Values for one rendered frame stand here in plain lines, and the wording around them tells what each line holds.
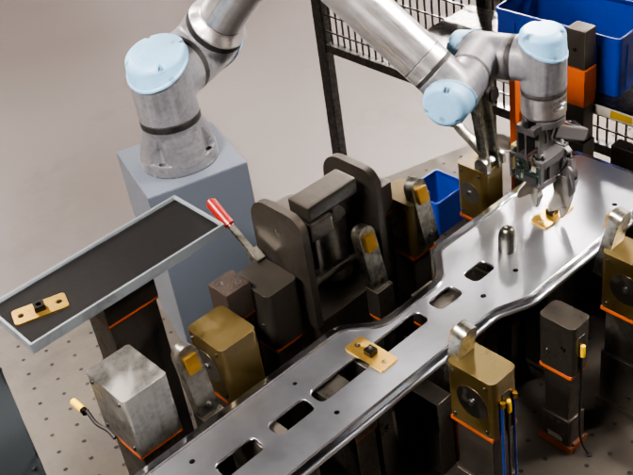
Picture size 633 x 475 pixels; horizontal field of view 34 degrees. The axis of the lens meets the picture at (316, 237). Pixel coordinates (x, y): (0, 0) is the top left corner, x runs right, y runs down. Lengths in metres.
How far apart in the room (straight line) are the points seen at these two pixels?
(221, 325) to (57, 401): 0.63
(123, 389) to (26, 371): 0.76
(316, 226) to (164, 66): 0.42
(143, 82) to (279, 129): 2.36
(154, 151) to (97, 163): 2.32
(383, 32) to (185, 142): 0.50
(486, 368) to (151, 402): 0.49
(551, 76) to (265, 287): 0.57
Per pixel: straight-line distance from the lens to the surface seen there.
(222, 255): 2.05
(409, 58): 1.62
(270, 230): 1.71
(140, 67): 1.89
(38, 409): 2.18
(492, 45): 1.72
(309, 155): 4.03
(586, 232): 1.88
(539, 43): 1.68
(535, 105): 1.74
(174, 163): 1.95
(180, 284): 2.05
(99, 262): 1.70
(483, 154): 1.93
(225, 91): 4.58
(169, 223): 1.74
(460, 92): 1.60
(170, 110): 1.91
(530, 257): 1.82
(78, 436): 2.09
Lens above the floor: 2.14
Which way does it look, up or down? 36 degrees down
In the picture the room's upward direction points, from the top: 9 degrees counter-clockwise
